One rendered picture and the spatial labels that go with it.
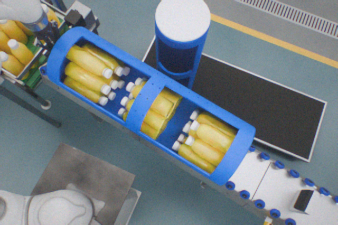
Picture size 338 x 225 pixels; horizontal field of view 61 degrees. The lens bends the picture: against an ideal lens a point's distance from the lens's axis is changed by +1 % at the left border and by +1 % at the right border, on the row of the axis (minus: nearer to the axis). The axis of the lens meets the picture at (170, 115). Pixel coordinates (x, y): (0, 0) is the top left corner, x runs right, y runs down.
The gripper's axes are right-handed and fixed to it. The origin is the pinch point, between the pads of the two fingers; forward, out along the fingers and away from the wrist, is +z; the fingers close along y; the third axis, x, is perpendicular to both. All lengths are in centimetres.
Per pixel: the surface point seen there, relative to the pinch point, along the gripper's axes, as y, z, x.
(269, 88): -86, 101, 102
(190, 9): -56, 12, 35
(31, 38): -3.7, 26.1, -31.1
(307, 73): -124, 116, 126
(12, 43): 7.0, 5.5, -21.5
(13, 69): 16.0, 13.6, -19.0
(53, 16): -15.6, 11.1, -18.8
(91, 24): -34, 40, -17
